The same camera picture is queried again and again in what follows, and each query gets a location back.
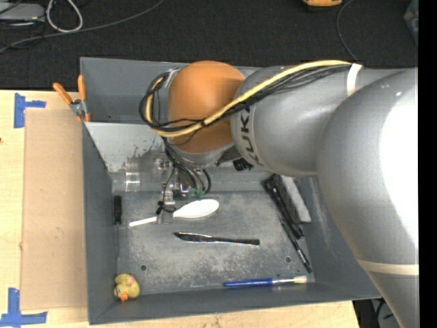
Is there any black comb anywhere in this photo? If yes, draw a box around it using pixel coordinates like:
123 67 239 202
262 174 305 238

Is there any grey metal bin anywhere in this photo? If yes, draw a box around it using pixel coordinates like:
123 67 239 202
79 56 382 326

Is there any thin black paintbrush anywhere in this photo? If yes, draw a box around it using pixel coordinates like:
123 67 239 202
272 187 313 274

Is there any black knife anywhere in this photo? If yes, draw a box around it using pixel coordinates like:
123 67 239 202
173 231 261 247

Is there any white plastic spoon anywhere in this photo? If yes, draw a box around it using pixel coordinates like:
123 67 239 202
128 198 220 228

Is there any brown cardboard board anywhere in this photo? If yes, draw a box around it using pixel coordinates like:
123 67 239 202
19 107 89 312

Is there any yellow rubber duck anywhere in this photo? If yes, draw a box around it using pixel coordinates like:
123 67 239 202
113 273 141 303

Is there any blue handled paintbrush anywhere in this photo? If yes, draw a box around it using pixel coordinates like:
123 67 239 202
223 275 308 288

